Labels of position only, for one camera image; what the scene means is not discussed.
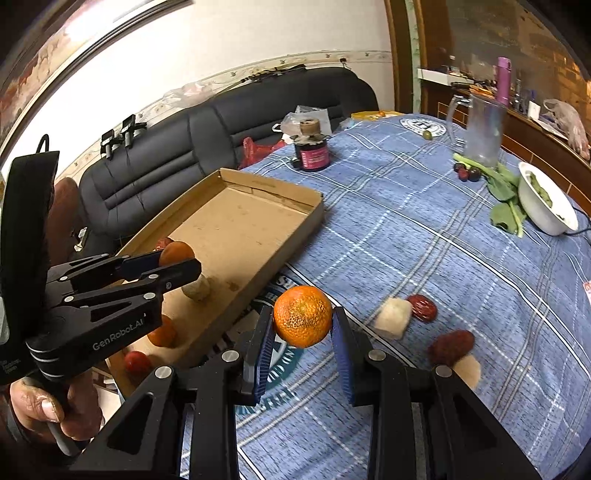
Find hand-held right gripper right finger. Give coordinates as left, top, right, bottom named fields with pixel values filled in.
left=331, top=307, right=541, bottom=480

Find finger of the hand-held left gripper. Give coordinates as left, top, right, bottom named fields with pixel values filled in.
left=64, top=258, right=203, bottom=325
left=47, top=249, right=164, bottom=295

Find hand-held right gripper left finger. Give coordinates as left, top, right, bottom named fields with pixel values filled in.
left=69, top=305, right=276, bottom=480

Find small orange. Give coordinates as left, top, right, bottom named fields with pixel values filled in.
left=159, top=241, right=196, bottom=267

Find pale beige chunk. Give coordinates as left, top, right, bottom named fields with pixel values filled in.
left=452, top=354, right=482, bottom=389
left=373, top=298, right=413, bottom=340
left=181, top=275, right=212, bottom=303

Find large orange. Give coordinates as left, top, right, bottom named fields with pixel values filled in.
left=273, top=285, right=334, bottom=349

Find cardboard box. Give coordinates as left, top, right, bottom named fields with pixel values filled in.
left=106, top=167, right=325, bottom=402

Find red tomato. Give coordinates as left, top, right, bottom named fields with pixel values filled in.
left=124, top=352, right=153, bottom=376

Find person's left hand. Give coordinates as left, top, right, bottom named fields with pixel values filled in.
left=9, top=368, right=105, bottom=442

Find black leather sofa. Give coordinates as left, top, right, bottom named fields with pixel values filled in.
left=69, top=67, right=379, bottom=259

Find red plastic bag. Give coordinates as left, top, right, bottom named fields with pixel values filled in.
left=238, top=137, right=287, bottom=171

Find dark jar pink label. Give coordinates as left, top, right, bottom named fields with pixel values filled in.
left=294, top=141, right=332, bottom=172

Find small brown-capped container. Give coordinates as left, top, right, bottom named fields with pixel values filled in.
left=295, top=119, right=328, bottom=145

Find clear plastic bag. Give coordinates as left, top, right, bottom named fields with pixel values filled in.
left=279, top=106, right=333, bottom=139

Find green leafy vegetable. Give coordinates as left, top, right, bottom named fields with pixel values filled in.
left=453, top=153, right=527, bottom=237

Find white bowl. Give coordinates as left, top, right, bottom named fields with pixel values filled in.
left=517, top=161, right=579, bottom=236

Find chopped green vegetables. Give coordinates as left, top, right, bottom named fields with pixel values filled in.
left=526, top=171, right=555, bottom=208

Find clear glass mug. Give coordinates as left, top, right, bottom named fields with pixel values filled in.
left=445, top=93, right=507, bottom=168

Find white flat box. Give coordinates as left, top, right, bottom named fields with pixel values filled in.
left=418, top=68, right=476, bottom=86

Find wooden cabinet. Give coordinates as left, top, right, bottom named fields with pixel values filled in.
left=385, top=0, right=591, bottom=199

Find purple bottle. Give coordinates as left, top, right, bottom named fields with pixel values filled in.
left=495, top=56, right=512, bottom=104

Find pink plastic bag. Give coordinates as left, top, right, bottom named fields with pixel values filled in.
left=542, top=98, right=591, bottom=160

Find framed wall painting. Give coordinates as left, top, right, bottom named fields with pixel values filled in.
left=0, top=0, right=190, bottom=153

